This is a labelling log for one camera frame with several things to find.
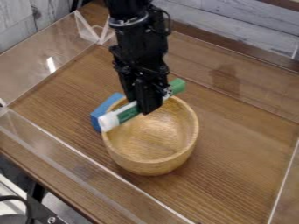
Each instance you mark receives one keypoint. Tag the brown wooden bowl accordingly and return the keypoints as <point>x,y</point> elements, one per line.
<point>152,144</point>

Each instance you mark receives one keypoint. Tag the green and white marker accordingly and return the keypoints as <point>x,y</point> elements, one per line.
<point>120,115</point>

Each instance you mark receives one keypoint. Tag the clear acrylic tray wall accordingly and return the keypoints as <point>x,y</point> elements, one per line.
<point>240,177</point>

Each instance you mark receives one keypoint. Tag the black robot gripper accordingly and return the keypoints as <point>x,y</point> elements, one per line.
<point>142,26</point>

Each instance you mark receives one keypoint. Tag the black metal table bracket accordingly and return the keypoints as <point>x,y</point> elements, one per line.
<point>42,213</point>

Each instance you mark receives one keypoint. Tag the blue foam block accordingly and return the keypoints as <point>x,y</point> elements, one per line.
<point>100,110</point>

